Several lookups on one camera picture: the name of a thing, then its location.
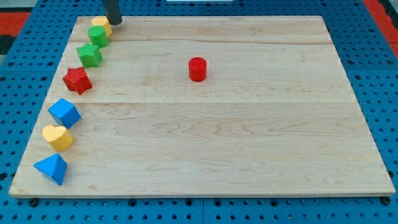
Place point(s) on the yellow hexagon block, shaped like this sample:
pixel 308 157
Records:
pixel 102 21

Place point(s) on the light wooden board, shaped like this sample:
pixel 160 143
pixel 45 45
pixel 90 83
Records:
pixel 276 115

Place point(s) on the red cylinder block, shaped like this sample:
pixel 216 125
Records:
pixel 197 69

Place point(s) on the green star block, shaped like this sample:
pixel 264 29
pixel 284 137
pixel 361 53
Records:
pixel 89 55

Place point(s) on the red star block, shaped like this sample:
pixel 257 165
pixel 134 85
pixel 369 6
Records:
pixel 77 80

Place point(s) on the green cylinder block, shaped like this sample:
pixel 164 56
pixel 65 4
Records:
pixel 98 37

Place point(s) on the blue cube block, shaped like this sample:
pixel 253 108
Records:
pixel 64 113

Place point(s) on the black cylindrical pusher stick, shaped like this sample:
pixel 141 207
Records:
pixel 112 12

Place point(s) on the yellow heart block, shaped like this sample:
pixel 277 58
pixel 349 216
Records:
pixel 58 137

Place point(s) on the blue triangle block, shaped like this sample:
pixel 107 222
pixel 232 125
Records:
pixel 53 167

